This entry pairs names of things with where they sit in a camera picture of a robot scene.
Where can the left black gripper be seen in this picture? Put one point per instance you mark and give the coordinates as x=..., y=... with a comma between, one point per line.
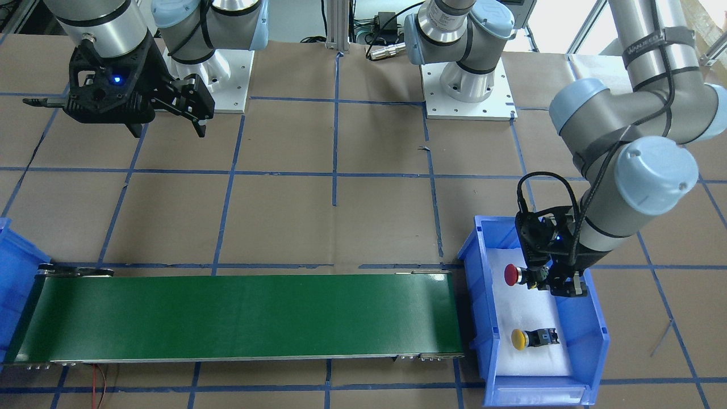
x=559, y=279

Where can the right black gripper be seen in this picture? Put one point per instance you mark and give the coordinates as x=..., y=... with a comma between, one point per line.
x=153, y=72

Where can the red push button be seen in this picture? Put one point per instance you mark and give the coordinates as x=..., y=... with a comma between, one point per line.
x=514, y=275

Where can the yellow push button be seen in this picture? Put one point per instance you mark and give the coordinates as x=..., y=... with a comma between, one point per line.
x=531, y=339

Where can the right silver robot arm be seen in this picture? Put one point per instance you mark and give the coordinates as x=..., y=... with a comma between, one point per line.
x=195, y=60

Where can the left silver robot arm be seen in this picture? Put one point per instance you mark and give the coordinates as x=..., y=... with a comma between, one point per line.
x=629, y=147

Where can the white foam pad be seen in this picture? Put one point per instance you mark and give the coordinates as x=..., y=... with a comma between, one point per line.
x=517, y=307

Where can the blue bin with foam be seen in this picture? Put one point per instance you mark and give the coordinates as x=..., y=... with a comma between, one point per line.
x=586, y=334

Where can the far blue plastic bin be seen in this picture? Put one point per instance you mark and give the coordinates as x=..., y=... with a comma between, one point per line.
x=19, y=263

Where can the green conveyor belt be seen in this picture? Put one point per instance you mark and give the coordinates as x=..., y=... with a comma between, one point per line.
x=236, y=318

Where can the black power adapter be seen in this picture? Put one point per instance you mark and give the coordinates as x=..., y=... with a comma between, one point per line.
x=386, y=23

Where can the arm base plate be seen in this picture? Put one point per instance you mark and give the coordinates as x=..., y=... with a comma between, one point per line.
x=226, y=74
x=452, y=93

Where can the aluminium frame post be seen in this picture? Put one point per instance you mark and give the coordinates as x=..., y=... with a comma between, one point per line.
x=337, y=27

